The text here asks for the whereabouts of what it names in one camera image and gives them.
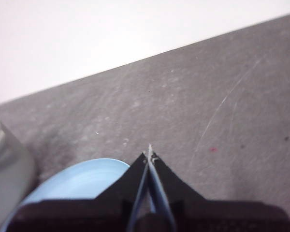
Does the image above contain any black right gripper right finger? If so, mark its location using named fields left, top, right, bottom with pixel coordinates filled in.
left=147, top=144, right=290, bottom=232

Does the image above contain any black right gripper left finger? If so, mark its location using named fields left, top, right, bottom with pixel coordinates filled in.
left=7, top=151, right=150, bottom=232

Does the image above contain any light blue round plate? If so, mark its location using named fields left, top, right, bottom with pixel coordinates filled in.
left=0, top=158, right=131, bottom=232

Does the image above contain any grey-green electric steamer pot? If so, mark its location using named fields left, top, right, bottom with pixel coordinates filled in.
left=0, top=112, right=37, bottom=232

